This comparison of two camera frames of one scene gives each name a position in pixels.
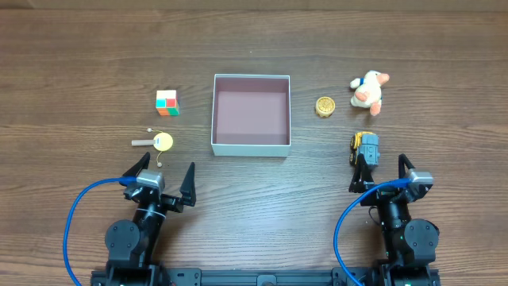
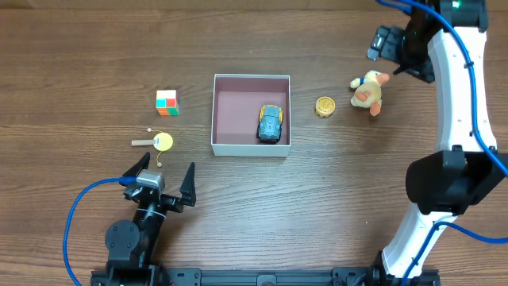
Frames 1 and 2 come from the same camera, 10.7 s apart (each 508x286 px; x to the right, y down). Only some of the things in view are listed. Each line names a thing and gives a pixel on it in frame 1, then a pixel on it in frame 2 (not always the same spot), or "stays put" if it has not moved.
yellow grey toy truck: x=365 y=143 → x=270 y=124
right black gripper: x=386 y=194 → x=415 y=68
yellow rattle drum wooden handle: x=162 y=142 stays put
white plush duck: x=368 y=90 stays put
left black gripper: x=162 y=198 stays put
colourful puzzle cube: x=167 y=103 stays put
